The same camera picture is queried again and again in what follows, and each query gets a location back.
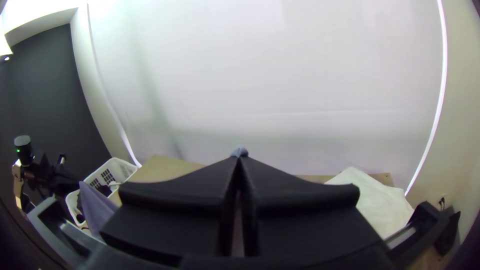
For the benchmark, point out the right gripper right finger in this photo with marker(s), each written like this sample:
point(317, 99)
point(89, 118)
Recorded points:
point(300, 221)

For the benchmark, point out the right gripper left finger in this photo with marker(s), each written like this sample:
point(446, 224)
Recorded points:
point(176, 217)

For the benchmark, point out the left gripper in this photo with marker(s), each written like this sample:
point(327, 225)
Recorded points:
point(56, 180)

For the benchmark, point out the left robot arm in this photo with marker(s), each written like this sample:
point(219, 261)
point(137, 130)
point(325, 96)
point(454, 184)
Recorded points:
point(23, 150)

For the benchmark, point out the heap of clothes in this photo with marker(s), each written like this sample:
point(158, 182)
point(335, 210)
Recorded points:
point(105, 189)

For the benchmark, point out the white laundry basket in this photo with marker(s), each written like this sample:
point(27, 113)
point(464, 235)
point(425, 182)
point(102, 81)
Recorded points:
point(112, 170)

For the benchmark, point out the pile of folded clothes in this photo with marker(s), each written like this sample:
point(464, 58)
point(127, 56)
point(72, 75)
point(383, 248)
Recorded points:
point(371, 202)

